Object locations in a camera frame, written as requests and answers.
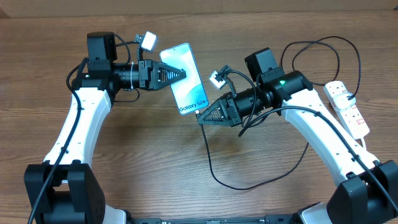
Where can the white power strip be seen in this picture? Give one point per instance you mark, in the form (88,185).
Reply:
(351,118)

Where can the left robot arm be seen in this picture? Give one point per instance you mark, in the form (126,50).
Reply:
(63,188)

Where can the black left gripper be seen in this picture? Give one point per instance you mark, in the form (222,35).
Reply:
(150,75)

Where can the brown cardboard backdrop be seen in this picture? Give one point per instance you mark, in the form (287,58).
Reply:
(74,8)

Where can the Samsung Galaxy smartphone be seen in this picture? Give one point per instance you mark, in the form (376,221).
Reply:
(189,93)

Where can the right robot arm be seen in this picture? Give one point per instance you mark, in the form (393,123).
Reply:
(366,189)

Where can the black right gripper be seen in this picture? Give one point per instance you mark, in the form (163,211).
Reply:
(229,109)

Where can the white charger adapter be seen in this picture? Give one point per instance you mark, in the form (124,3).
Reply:
(343,101)

